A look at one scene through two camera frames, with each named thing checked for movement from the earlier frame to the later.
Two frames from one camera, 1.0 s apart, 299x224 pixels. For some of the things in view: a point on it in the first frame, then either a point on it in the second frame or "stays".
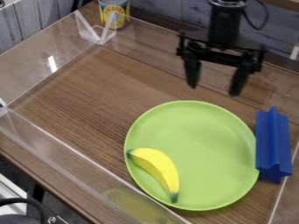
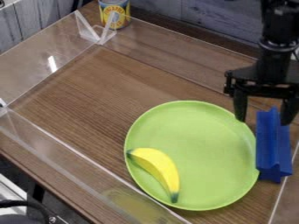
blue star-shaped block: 273,152 stays
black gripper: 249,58 → 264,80
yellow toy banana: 160,166 stays
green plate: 209,143 stays
